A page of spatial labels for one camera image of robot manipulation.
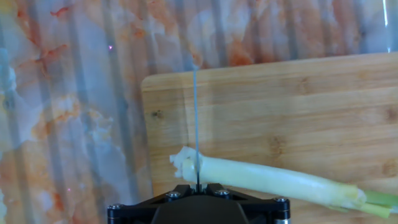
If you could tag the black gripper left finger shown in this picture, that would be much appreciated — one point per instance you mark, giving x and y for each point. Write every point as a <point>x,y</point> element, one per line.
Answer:
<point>136,213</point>

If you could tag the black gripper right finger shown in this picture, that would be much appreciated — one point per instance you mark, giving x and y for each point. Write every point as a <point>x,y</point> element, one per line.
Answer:
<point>267,211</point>

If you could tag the long scallion stalk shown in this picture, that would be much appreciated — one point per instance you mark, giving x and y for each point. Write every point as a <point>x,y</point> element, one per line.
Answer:
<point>264,179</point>

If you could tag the steel kitchen knife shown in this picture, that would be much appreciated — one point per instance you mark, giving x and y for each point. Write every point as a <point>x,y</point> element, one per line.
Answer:
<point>196,124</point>

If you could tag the wooden cutting board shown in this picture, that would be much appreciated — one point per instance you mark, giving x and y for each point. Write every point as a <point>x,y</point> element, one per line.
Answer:
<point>280,109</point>

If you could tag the orange marble pattern mat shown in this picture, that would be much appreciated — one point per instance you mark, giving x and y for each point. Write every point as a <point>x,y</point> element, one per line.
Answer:
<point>77,109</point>

